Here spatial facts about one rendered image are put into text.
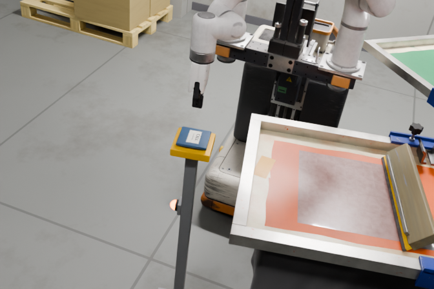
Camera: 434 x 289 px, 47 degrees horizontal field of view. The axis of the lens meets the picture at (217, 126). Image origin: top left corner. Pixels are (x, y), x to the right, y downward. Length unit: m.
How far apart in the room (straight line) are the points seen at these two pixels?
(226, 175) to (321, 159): 0.98
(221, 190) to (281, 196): 1.12
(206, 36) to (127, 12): 2.85
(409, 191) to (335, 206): 0.22
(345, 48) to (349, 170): 0.44
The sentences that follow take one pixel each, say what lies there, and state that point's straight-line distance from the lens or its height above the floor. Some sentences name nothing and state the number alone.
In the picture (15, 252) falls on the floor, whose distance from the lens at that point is 2.61.
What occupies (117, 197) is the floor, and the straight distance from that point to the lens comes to 2.81.
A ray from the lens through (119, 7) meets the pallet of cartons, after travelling 4.24.
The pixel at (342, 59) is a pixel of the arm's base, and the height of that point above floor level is 1.18.
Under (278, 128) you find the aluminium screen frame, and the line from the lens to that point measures 1.73.
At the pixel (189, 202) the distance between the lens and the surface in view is 1.79.
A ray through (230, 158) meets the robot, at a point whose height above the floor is 0.28.
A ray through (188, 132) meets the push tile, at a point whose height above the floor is 0.97.
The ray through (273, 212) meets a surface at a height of 0.95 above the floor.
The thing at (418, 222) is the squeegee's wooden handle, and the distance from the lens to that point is 1.47.
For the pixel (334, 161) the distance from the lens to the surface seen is 1.67.
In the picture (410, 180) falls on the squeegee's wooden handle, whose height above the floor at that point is 1.02.
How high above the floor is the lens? 1.93
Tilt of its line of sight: 35 degrees down
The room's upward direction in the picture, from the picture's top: 7 degrees clockwise
